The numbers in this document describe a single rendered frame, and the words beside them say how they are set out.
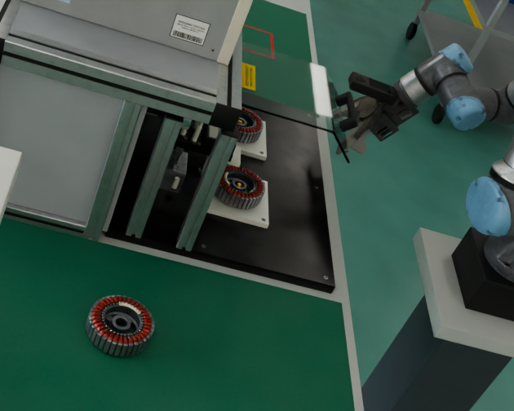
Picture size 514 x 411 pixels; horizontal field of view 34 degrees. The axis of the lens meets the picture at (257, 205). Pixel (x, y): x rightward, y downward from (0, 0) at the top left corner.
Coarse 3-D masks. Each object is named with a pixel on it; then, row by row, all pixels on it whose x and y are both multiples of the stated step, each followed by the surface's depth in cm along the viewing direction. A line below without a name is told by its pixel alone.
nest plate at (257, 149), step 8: (264, 128) 205; (264, 136) 202; (240, 144) 196; (248, 144) 197; (256, 144) 198; (264, 144) 200; (248, 152) 195; (256, 152) 196; (264, 152) 197; (264, 160) 196
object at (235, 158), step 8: (192, 128) 173; (208, 128) 171; (216, 128) 172; (184, 136) 169; (192, 136) 171; (200, 136) 172; (208, 136) 169; (216, 136) 170; (176, 144) 169; (184, 144) 169; (192, 144) 169; (200, 144) 170; (208, 144) 169; (176, 152) 174; (200, 152) 170; (208, 152) 170; (232, 152) 171; (240, 152) 175; (176, 160) 172; (232, 160) 172; (240, 160) 173
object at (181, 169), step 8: (184, 152) 179; (184, 160) 177; (168, 168) 173; (176, 168) 173; (184, 168) 174; (168, 176) 174; (176, 176) 174; (184, 176) 174; (160, 184) 175; (168, 184) 175; (176, 192) 176
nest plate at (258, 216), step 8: (264, 184) 187; (264, 192) 185; (216, 200) 177; (264, 200) 183; (216, 208) 175; (224, 208) 176; (232, 208) 177; (256, 208) 180; (264, 208) 181; (224, 216) 175; (232, 216) 176; (240, 216) 176; (248, 216) 177; (256, 216) 178; (264, 216) 179; (256, 224) 177; (264, 224) 177
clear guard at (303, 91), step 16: (256, 48) 172; (256, 64) 167; (272, 64) 169; (288, 64) 172; (304, 64) 174; (256, 80) 162; (272, 80) 165; (288, 80) 167; (304, 80) 169; (320, 80) 171; (256, 96) 158; (272, 96) 160; (288, 96) 162; (304, 96) 164; (320, 96) 166; (272, 112) 156; (288, 112) 158; (304, 112) 160; (320, 112) 162; (336, 112) 169; (320, 128) 158; (336, 128) 162
